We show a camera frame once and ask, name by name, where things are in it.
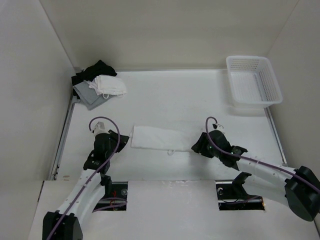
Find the white tank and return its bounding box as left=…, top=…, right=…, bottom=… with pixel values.
left=131, top=125, right=199, bottom=155
left=86, top=75, right=128, bottom=99

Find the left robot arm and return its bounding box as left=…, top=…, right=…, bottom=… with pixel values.
left=42, top=130, right=130, bottom=240

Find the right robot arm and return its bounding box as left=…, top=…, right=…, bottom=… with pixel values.
left=191, top=130, right=320, bottom=222

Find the folded grey tank top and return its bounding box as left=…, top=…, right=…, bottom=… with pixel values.
left=73, top=81, right=112, bottom=111

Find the folded white tank top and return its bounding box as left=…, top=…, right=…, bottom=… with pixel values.
left=86, top=75, right=128, bottom=99

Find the black tank top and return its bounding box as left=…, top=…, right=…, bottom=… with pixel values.
left=71, top=60, right=117, bottom=86

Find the white plastic basket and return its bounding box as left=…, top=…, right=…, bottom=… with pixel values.
left=226, top=55, right=283, bottom=109

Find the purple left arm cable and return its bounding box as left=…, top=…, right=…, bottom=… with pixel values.
left=46, top=116, right=128, bottom=240

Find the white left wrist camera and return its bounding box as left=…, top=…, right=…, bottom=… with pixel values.
left=93, top=121, right=108, bottom=136

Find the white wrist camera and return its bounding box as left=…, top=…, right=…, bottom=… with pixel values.
left=212, top=123, right=224, bottom=131
left=93, top=121, right=108, bottom=136

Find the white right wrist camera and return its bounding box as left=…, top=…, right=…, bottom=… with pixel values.
left=212, top=123, right=224, bottom=131

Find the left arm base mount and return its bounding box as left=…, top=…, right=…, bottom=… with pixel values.
left=93, top=182, right=128, bottom=212

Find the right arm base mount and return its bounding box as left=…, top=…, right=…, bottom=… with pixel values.
left=215, top=181, right=265, bottom=211

